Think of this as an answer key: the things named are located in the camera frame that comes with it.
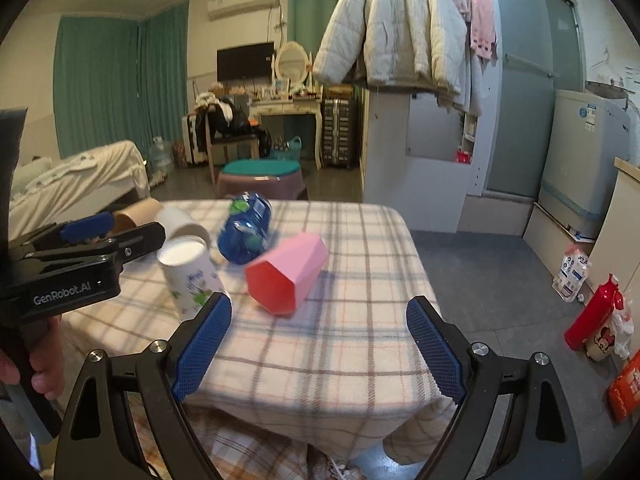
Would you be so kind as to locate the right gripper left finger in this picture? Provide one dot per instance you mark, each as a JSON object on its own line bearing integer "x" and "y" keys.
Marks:
{"x": 98, "y": 439}

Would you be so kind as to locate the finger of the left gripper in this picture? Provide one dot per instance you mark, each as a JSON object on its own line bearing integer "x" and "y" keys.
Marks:
{"x": 139, "y": 242}
{"x": 88, "y": 228}

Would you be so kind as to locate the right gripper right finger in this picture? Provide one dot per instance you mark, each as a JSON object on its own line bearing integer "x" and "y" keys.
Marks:
{"x": 537, "y": 439}

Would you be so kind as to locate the white cup with green flowers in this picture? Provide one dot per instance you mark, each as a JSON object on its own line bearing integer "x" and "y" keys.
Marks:
{"x": 190, "y": 274}

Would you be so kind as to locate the brown paper cup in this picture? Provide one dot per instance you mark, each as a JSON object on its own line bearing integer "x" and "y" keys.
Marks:
{"x": 138, "y": 214}

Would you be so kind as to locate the plain white cup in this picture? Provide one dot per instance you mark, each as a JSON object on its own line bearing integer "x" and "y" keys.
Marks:
{"x": 178, "y": 223}

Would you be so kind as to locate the pink hexagonal cup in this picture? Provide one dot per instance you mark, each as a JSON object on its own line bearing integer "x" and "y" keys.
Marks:
{"x": 281, "y": 279}

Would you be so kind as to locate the person's left hand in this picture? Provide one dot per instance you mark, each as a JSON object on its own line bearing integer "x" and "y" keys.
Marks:
{"x": 46, "y": 359}

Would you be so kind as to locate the bed with beige sheets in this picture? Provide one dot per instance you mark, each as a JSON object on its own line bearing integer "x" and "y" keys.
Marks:
{"x": 76, "y": 187}

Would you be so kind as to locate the water jug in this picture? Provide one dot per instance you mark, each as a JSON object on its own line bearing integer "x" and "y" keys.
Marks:
{"x": 161, "y": 156}

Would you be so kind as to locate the orange package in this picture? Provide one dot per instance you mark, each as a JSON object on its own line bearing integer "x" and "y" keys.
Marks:
{"x": 623, "y": 395}

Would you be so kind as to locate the red bottle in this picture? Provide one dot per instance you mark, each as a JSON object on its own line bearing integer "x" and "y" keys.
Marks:
{"x": 604, "y": 301}

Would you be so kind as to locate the white suitcase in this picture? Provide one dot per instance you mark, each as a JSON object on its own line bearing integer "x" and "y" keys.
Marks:
{"x": 190, "y": 139}

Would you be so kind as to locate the wooden chair with clothes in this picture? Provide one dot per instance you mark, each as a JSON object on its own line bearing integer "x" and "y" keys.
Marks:
{"x": 218, "y": 121}

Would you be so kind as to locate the green curtain left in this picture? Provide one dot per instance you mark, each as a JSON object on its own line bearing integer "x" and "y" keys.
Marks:
{"x": 116, "y": 79}

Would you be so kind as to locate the purple stool with teal cushion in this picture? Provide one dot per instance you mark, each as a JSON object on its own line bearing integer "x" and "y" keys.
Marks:
{"x": 272, "y": 178}

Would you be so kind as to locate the teal basket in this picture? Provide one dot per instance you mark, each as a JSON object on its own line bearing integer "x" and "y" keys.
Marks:
{"x": 286, "y": 150}

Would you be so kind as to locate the white plastic bag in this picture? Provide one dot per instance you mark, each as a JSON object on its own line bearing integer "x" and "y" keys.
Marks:
{"x": 573, "y": 272}

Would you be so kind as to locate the white cabinet right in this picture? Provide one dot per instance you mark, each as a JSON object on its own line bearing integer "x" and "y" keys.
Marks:
{"x": 617, "y": 249}

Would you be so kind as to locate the black television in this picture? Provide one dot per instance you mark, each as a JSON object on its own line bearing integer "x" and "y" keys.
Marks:
{"x": 251, "y": 61}

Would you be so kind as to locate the plaid tablecloth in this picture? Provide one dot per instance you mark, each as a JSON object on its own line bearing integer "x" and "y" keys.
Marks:
{"x": 298, "y": 397}

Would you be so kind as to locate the oval vanity mirror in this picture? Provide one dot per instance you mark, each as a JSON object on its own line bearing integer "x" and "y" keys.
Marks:
{"x": 292, "y": 62}

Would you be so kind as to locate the drawer storage tower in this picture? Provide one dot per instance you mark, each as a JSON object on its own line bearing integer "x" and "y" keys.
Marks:
{"x": 338, "y": 144}

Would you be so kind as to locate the white air conditioner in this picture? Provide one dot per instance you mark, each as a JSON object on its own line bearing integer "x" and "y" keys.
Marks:
{"x": 217, "y": 9}

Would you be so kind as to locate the white wardrobe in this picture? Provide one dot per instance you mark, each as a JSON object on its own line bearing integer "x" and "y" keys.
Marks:
{"x": 429, "y": 194}

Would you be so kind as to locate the white washing machine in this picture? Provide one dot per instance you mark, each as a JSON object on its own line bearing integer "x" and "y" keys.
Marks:
{"x": 588, "y": 134}

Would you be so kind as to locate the white puffer jacket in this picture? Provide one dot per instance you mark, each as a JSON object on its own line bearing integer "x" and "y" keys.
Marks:
{"x": 394, "y": 44}

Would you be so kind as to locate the pink hanging clothes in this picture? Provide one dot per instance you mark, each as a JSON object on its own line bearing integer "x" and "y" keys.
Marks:
{"x": 480, "y": 15}

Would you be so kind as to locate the glass sliding door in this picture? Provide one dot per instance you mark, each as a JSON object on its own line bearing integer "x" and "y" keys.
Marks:
{"x": 541, "y": 53}

